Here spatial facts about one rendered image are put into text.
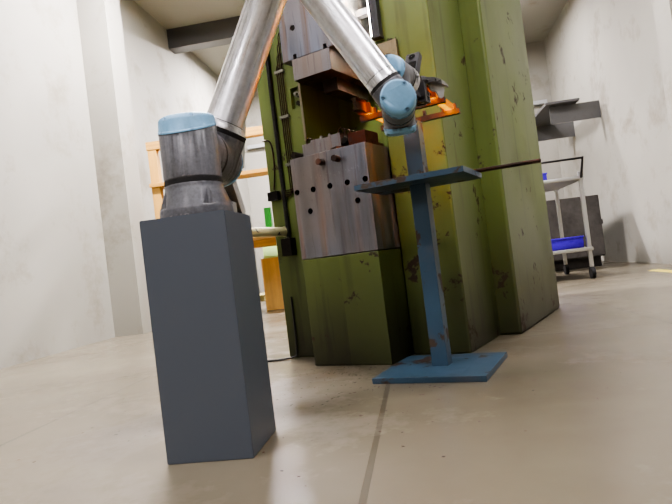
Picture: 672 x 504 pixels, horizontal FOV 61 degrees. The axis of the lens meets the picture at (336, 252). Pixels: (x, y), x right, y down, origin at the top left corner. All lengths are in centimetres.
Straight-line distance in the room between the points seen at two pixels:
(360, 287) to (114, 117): 396
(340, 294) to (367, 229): 30
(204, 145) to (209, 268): 32
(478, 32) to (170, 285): 204
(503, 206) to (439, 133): 55
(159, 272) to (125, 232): 426
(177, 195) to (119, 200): 429
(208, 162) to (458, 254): 126
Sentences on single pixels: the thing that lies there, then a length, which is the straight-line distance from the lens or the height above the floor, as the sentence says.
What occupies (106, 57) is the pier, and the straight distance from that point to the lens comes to 609.
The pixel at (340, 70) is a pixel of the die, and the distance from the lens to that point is 267.
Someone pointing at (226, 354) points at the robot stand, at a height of 25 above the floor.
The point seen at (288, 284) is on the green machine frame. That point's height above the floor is 36.
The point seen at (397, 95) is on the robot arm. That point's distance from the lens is 150.
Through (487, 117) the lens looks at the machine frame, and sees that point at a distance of 288.
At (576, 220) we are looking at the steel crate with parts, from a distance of 753.
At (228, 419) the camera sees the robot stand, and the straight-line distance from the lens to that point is 146.
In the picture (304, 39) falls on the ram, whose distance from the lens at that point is 271.
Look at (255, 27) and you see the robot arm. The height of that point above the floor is 112.
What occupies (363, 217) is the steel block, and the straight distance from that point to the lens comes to 237.
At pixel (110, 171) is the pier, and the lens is 584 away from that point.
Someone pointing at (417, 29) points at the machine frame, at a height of 137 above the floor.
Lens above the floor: 44
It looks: 1 degrees up
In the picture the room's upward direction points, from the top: 7 degrees counter-clockwise
